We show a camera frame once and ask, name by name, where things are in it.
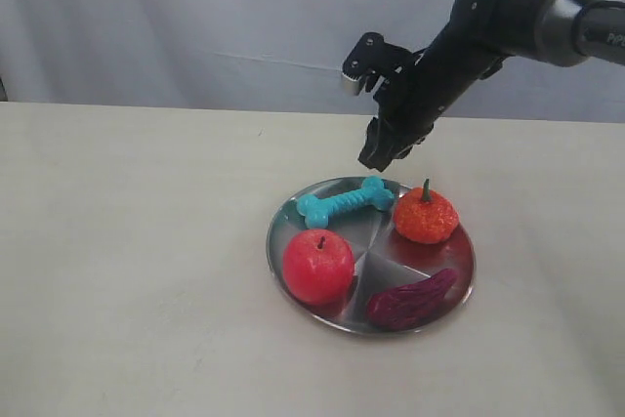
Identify round stainless steel plate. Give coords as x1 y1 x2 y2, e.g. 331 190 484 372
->
266 176 476 337

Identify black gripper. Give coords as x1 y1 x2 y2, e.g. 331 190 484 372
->
357 30 502 172

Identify red apple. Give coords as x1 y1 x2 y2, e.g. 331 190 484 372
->
282 229 355 306

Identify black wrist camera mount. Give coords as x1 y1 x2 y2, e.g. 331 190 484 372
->
342 31 417 96

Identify white backdrop curtain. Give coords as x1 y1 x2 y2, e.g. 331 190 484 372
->
0 0 625 123

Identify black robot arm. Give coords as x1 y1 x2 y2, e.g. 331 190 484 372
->
342 0 624 172

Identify purple eggplant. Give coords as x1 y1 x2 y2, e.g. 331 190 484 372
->
365 268 458 331

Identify small orange pumpkin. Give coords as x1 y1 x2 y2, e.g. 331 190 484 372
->
393 178 460 245

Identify teal toy bone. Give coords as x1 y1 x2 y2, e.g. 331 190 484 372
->
296 176 396 229

